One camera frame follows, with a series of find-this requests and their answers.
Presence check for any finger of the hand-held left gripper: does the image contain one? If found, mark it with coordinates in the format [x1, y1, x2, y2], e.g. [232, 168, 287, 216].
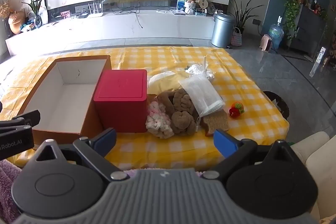
[0, 110, 41, 135]

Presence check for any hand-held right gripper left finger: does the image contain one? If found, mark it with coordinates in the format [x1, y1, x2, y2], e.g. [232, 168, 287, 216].
[25, 128, 129, 182]

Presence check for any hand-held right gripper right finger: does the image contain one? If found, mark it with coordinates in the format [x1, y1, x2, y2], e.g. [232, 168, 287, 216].
[203, 130, 306, 180]

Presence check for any brown bear-shaped sponge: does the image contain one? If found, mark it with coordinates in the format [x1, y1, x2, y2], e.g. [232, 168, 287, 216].
[201, 110, 229, 137]

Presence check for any white cardboard box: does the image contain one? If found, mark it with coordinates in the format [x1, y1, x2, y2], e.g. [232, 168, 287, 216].
[18, 55, 112, 138]

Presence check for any white mesh cloth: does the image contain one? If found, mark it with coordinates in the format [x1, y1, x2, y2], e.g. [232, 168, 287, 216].
[178, 73, 226, 117]

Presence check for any brown towel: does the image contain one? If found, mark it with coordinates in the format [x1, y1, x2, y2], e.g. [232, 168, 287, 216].
[157, 89, 202, 135]

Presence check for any pink white crochet cloth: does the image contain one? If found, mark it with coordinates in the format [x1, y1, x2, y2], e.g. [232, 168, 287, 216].
[145, 101, 175, 139]

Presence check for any orange red crochet toy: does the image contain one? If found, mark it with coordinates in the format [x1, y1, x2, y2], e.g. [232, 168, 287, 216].
[229, 101, 245, 118]

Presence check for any purple fuzzy cloth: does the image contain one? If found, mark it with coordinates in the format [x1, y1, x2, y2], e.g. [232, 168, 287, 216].
[0, 160, 23, 224]

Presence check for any red square box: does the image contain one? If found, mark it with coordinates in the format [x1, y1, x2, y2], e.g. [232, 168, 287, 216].
[93, 69, 148, 133]

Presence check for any yellow checked tablecloth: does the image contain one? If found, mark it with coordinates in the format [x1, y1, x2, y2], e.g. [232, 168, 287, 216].
[0, 46, 289, 171]

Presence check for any black round bin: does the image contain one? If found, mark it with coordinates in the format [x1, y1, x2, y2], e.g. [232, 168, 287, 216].
[262, 91, 290, 119]

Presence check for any white plastic bag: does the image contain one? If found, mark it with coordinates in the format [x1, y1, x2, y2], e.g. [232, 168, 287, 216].
[184, 55, 214, 83]

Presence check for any cream towel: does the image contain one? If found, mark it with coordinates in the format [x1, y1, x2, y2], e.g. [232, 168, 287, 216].
[148, 71, 182, 95]

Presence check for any cream cushion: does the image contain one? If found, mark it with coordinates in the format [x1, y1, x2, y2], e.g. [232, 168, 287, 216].
[290, 131, 336, 224]

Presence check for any orange round vase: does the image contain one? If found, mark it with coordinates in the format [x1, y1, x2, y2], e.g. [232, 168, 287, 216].
[0, 0, 26, 35]

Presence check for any woven basket bag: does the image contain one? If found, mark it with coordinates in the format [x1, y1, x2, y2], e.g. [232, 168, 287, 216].
[231, 27, 243, 46]

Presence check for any green plant in glass vase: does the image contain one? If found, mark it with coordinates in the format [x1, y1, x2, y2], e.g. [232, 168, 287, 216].
[22, 0, 48, 28]

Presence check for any pink space heater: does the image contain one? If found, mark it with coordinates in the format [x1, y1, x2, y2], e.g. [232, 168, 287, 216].
[260, 34, 275, 52]

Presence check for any white long media console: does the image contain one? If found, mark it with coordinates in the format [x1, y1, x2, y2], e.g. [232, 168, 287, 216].
[5, 9, 218, 56]

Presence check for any grey metal trash can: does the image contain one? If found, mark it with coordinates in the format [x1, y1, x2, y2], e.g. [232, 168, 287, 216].
[211, 13, 236, 48]

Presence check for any blue water jug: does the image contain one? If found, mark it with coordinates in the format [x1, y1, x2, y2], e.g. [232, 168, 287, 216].
[268, 15, 284, 49]

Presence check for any white long strip device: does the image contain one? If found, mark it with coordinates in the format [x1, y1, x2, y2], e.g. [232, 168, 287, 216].
[309, 47, 326, 78]

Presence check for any white router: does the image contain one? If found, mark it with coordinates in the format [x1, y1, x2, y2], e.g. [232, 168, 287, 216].
[87, 1, 104, 17]

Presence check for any tall leafy potted plant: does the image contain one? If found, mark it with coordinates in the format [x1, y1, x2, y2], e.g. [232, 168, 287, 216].
[225, 0, 264, 30]

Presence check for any dark grey cabinet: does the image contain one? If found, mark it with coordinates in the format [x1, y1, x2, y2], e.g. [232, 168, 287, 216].
[289, 5, 327, 58]

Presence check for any round hand fan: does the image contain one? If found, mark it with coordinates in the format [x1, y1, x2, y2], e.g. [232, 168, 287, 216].
[197, 0, 210, 13]

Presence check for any trailing vine plant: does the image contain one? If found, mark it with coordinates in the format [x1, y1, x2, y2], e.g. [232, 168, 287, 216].
[277, 0, 309, 43]

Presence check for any black cable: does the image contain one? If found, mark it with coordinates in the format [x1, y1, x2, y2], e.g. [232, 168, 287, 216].
[112, 2, 143, 29]

